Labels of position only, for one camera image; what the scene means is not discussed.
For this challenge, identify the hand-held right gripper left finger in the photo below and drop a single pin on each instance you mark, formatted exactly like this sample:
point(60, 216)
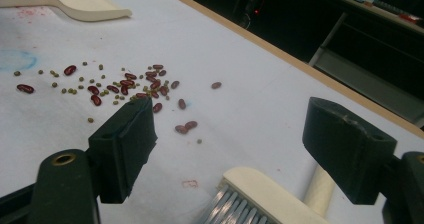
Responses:
point(123, 150)

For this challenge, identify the white metal desk frame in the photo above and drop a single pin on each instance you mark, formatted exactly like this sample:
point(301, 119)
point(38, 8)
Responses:
point(366, 80)

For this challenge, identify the white table cover board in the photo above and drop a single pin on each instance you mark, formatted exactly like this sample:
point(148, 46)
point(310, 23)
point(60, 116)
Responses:
point(250, 94)

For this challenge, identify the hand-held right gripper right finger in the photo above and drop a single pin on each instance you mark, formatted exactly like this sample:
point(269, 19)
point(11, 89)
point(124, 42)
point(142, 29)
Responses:
point(346, 150)

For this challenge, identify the cream plastic dustpan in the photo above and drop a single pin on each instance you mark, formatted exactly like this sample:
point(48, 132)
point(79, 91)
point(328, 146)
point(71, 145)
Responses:
point(83, 0)

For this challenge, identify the pile of brown debris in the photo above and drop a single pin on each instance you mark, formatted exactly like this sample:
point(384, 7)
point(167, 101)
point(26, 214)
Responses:
point(128, 83)

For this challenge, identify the cream hand brush grey bristles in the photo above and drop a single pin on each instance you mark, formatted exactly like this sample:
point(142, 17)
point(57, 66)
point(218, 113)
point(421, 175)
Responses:
point(263, 194)

